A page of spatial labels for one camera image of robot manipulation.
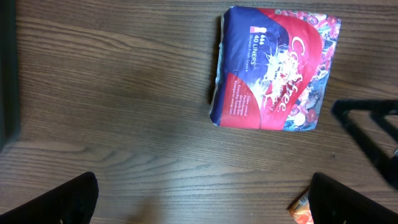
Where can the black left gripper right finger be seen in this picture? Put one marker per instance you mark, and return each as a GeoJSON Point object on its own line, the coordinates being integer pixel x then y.
{"type": "Point", "coordinates": [334, 203]}

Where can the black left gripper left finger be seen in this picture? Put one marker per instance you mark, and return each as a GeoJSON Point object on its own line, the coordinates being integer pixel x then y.
{"type": "Point", "coordinates": [73, 202]}

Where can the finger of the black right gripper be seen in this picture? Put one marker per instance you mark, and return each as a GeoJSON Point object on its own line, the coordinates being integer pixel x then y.
{"type": "Point", "coordinates": [378, 111]}

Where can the small orange juice carton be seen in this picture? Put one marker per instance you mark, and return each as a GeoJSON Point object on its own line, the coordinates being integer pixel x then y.
{"type": "Point", "coordinates": [299, 209]}

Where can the grey plastic basket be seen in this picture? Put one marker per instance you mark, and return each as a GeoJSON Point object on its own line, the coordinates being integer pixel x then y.
{"type": "Point", "coordinates": [10, 100]}

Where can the red purple pouch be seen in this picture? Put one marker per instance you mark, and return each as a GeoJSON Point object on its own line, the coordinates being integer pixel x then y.
{"type": "Point", "coordinates": [273, 68]}

